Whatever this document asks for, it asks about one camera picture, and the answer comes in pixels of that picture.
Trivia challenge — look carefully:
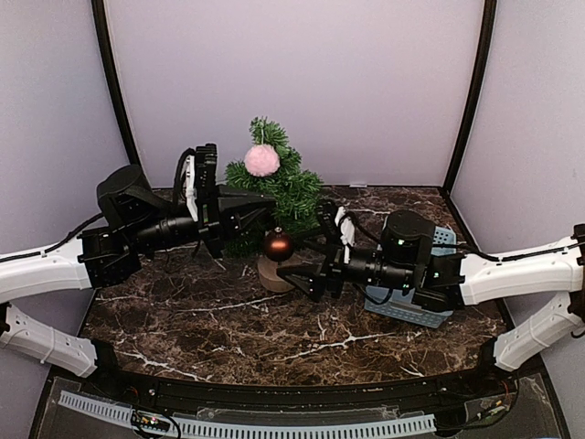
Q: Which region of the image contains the small green christmas tree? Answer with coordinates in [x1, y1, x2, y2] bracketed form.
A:
[223, 116, 324, 293]

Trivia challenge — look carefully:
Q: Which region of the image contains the pink pompom ornament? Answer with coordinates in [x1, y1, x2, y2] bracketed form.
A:
[244, 145, 280, 177]

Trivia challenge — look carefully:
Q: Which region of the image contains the white slotted cable duct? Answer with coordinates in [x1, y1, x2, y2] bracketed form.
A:
[58, 391, 437, 438]

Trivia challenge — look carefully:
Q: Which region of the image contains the left black corner post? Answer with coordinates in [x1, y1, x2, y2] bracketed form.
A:
[90, 0, 144, 171]

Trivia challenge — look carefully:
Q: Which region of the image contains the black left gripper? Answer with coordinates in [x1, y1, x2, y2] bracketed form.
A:
[129, 183, 277, 259]

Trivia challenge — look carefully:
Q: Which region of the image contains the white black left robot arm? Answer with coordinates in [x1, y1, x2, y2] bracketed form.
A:
[1, 166, 276, 399]

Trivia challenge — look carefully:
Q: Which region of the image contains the black front rail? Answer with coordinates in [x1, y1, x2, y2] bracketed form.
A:
[96, 370, 499, 412]

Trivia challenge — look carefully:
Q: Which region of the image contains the black corner post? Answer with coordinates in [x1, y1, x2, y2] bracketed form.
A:
[442, 0, 497, 197]
[90, 0, 144, 171]

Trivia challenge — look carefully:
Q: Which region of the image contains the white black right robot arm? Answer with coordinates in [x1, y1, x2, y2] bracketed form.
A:
[277, 210, 584, 397]

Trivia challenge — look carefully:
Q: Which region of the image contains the right black corner post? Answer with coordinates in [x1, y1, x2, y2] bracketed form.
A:
[442, 0, 497, 197]

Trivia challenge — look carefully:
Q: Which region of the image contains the light blue plastic basket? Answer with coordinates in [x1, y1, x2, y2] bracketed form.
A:
[365, 226, 457, 328]

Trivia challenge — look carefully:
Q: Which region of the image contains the dark red bauble ornament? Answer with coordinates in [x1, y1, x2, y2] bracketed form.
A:
[262, 227, 294, 262]

